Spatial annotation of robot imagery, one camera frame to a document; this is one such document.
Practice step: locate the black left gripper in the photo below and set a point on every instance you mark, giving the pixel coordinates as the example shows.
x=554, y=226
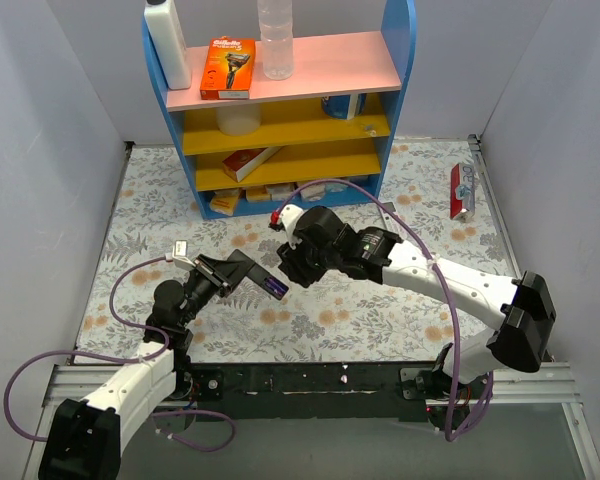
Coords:
x=215, y=275

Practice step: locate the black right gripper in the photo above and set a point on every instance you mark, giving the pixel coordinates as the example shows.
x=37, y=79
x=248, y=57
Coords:
x=300, y=257

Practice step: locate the purple battery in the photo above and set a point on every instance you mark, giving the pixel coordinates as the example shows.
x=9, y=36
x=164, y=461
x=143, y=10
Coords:
x=283, y=290

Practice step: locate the black remote control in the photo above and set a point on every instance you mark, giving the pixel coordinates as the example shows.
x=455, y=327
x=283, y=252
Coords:
x=257, y=274

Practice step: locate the dark battery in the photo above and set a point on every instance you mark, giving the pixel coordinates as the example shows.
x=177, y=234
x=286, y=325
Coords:
x=271, y=286

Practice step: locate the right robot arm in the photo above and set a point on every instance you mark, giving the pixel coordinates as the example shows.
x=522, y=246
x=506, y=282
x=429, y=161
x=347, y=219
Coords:
x=518, y=314

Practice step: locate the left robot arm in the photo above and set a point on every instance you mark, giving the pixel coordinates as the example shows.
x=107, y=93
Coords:
x=88, y=436

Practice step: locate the white remote control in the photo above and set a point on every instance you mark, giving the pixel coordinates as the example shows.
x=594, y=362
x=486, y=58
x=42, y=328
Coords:
x=386, y=210

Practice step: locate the yellow Kamenoko sponge pack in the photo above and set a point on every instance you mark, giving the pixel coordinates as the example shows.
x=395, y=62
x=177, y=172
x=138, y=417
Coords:
x=224, y=205

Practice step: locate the white sponge pack tilted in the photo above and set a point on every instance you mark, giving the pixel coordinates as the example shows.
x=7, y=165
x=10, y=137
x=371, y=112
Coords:
x=311, y=192

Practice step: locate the mint green sponge pack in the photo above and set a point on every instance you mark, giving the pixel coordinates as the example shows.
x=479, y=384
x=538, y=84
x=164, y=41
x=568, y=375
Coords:
x=336, y=186

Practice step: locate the red and white long box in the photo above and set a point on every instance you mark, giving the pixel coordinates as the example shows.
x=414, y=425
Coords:
x=242, y=163

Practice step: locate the blue wooden shelf unit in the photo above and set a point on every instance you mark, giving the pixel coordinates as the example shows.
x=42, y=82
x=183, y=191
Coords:
x=313, y=145

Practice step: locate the small clear wrapped item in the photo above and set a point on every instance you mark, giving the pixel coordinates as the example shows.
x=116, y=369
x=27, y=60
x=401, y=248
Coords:
x=370, y=130

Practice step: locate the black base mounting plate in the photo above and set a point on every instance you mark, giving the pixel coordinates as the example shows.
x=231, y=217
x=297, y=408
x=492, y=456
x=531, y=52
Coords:
x=407, y=391

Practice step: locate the blue and white can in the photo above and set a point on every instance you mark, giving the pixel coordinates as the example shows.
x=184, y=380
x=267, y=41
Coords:
x=343, y=107

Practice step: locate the orange Gillette razor box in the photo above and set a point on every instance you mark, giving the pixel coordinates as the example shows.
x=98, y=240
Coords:
x=228, y=70

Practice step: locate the clear plastic water bottle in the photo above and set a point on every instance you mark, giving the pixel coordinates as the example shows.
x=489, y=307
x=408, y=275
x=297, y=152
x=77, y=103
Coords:
x=276, y=31

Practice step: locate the white plastic bottle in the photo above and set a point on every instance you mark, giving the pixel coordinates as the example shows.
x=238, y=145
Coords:
x=164, y=27

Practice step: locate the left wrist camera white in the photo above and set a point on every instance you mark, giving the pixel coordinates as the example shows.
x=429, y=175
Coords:
x=178, y=256

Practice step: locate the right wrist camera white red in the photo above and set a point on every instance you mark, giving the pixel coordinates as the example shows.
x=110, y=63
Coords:
x=286, y=220

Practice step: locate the aluminium rail frame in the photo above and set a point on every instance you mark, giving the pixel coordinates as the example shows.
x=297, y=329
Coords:
x=550, y=384

